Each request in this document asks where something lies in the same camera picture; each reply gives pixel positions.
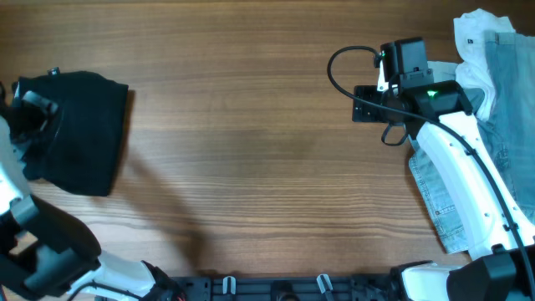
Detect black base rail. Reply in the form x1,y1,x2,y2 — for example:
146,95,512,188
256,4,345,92
176,273,400,301

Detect white garment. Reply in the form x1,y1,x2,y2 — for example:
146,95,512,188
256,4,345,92
429,8,516,121

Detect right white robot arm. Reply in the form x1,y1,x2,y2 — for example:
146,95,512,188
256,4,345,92
349,81,534,300

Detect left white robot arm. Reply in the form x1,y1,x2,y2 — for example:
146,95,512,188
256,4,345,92
1,103,186,300

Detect light blue denim jeans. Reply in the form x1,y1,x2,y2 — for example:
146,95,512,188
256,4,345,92
409,30,534,253

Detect black pants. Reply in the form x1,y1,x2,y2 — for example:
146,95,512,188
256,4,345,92
13,71,129,196

